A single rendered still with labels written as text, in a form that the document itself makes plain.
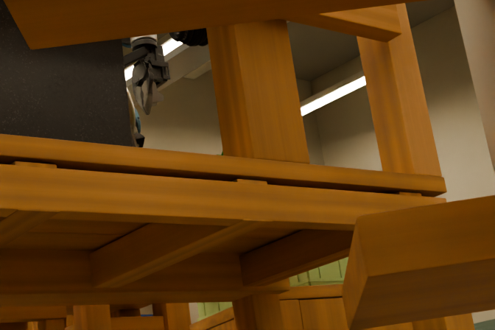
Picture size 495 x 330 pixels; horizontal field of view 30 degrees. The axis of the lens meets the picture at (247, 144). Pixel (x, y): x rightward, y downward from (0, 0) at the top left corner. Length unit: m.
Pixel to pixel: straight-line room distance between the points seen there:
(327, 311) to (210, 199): 1.11
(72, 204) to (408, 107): 0.87
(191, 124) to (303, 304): 7.44
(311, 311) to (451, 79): 7.73
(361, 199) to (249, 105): 0.30
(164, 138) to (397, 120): 7.71
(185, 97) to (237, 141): 8.32
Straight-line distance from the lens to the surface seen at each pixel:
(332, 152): 11.15
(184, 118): 9.91
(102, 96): 1.67
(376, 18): 1.99
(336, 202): 1.77
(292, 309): 2.57
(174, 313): 2.50
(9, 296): 1.99
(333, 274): 2.71
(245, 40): 1.77
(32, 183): 1.42
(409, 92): 2.05
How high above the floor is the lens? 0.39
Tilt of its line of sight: 18 degrees up
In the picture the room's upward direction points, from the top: 8 degrees counter-clockwise
